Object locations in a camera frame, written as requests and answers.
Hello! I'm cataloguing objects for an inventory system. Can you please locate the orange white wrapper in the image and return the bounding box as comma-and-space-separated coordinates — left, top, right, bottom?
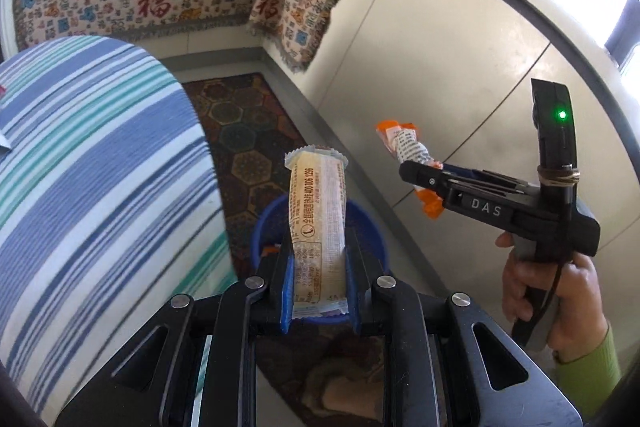
375, 119, 446, 221

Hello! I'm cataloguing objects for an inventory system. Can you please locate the beige bread wrapper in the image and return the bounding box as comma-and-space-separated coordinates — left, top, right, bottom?
284, 145, 348, 319

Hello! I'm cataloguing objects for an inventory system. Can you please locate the green sleeve forearm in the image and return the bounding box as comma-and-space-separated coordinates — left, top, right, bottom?
553, 326, 622, 421

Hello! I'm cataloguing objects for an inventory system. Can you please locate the blue plastic trash basket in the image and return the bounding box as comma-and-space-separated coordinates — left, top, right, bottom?
250, 193, 391, 278

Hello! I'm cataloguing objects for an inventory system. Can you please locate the person right hand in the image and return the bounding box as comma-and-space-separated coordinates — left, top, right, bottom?
496, 232, 609, 363

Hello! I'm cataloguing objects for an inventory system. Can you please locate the hexagon pattern floor rug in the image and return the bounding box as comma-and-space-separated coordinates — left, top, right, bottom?
184, 74, 382, 426

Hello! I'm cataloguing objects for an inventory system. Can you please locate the blue striped tablecloth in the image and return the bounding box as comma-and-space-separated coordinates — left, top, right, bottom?
1, 36, 236, 425

